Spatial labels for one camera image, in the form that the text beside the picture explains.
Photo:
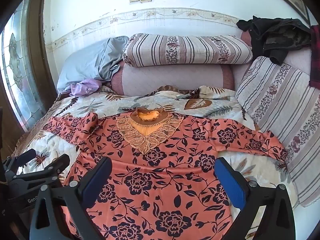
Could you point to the black clothes pile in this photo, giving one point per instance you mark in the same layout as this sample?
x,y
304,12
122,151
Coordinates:
x,y
275,35

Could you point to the square striped floral pillow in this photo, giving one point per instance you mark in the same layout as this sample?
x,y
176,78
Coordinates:
x,y
282,100

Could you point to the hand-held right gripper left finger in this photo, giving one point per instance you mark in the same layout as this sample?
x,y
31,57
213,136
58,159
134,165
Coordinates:
x,y
97,181

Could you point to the stained glass door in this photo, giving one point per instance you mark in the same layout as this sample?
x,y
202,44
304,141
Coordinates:
x,y
17,62

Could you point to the purple floral cloth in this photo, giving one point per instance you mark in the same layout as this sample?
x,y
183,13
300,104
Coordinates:
x,y
83,87

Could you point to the orange floral shirt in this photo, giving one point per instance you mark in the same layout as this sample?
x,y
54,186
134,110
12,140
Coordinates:
x,y
155,180

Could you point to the dark framed wall picture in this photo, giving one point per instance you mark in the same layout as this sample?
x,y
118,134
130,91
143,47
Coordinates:
x,y
300,5

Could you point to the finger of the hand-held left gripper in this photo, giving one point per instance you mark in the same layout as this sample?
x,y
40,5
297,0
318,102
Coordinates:
x,y
25,156
58,162

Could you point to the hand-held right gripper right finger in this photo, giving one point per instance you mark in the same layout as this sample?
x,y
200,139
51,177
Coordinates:
x,y
231,185

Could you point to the grey blue pillow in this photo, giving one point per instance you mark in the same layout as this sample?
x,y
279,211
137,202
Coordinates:
x,y
85,62

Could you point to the long striped floral pillow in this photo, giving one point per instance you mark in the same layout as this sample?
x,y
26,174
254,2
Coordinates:
x,y
190,50

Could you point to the pink padded headboard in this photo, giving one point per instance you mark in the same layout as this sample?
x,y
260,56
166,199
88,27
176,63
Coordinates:
x,y
175,77

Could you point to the leaf print bedspread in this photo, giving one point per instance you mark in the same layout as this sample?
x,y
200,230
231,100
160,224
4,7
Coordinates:
x,y
100,107

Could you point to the red plaid cloth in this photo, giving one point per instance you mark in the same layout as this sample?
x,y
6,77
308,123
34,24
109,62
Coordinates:
x,y
315,62

